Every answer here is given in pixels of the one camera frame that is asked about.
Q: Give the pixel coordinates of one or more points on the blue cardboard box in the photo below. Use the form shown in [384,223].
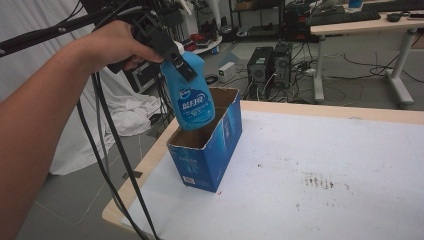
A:
[206,163]

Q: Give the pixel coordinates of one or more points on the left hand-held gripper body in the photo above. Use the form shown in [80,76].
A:
[156,36]

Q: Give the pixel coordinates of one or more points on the black computer mouse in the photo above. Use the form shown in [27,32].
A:
[394,17]

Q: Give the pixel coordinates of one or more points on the white curtain cloth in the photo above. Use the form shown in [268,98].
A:
[130,110]

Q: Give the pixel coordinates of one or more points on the person's left hand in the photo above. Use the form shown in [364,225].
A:
[110,46]

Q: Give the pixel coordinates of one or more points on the blue detergent bottle white cap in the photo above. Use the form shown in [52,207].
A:
[193,106]

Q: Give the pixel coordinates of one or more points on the black computer tower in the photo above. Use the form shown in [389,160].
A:
[260,65]

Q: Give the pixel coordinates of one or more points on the black bar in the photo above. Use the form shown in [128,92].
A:
[50,33]

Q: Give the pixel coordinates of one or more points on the round white table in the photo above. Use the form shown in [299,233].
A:
[210,45]

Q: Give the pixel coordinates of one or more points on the black keyboard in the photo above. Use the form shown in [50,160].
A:
[393,5]
[343,17]

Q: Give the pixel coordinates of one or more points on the white table mat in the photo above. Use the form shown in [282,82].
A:
[300,200]

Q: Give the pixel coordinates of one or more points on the grey computer tower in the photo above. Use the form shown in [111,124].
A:
[282,65]

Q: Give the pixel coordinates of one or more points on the small white box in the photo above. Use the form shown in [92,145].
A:
[227,71]

